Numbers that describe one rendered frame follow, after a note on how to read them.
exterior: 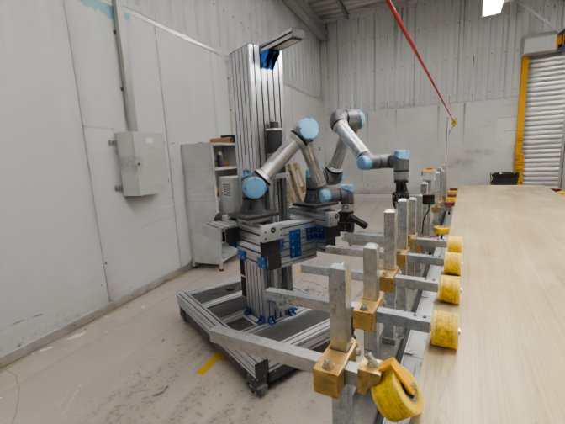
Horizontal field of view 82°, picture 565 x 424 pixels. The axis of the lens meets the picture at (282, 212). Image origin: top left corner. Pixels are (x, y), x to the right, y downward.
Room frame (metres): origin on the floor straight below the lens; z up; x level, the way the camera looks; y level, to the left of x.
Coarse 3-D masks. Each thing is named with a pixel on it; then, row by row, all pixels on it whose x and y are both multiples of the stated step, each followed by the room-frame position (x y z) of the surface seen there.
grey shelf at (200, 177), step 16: (192, 144) 3.91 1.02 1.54; (208, 144) 3.82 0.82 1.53; (224, 144) 4.07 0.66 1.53; (192, 160) 3.91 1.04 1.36; (208, 160) 3.82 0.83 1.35; (192, 176) 3.92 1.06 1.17; (208, 176) 3.83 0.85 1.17; (224, 176) 4.79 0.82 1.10; (192, 192) 3.93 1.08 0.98; (208, 192) 3.84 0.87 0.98; (192, 208) 3.94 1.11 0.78; (208, 208) 3.85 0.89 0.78; (192, 224) 3.95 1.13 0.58; (192, 240) 3.96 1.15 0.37; (208, 240) 3.87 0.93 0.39; (192, 256) 3.97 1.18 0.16; (208, 256) 3.87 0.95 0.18; (224, 256) 3.98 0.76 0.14
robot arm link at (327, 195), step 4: (324, 188) 1.90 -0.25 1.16; (328, 188) 1.86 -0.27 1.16; (336, 188) 1.84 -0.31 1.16; (320, 192) 1.83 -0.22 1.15; (324, 192) 1.80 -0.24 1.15; (328, 192) 1.80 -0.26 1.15; (332, 192) 1.81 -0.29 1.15; (336, 192) 1.81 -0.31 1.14; (340, 192) 1.81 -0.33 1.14; (320, 196) 1.83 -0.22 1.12; (324, 196) 1.79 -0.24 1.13; (328, 196) 1.79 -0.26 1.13; (332, 196) 1.80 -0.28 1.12; (336, 196) 1.80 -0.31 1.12; (340, 196) 1.81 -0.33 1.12; (320, 200) 1.83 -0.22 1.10; (324, 200) 1.80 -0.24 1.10; (328, 200) 1.80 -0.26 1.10; (332, 200) 1.81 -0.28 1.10; (336, 200) 1.81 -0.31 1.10; (340, 200) 1.82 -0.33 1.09
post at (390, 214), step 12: (384, 216) 1.04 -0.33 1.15; (396, 216) 1.05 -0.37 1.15; (384, 228) 1.04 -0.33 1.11; (396, 228) 1.05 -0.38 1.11; (384, 240) 1.04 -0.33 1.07; (396, 240) 1.05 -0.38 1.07; (384, 252) 1.04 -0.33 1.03; (396, 252) 1.05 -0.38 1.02; (384, 264) 1.04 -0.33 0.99; (384, 324) 1.04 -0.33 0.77; (384, 336) 1.04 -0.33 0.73
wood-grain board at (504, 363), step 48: (480, 192) 3.20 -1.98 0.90; (528, 192) 3.03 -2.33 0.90; (480, 240) 1.55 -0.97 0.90; (528, 240) 1.51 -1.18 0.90; (480, 288) 1.00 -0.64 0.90; (528, 288) 0.99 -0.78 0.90; (480, 336) 0.73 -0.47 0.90; (528, 336) 0.72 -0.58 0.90; (432, 384) 0.57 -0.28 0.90; (480, 384) 0.57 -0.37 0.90; (528, 384) 0.56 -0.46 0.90
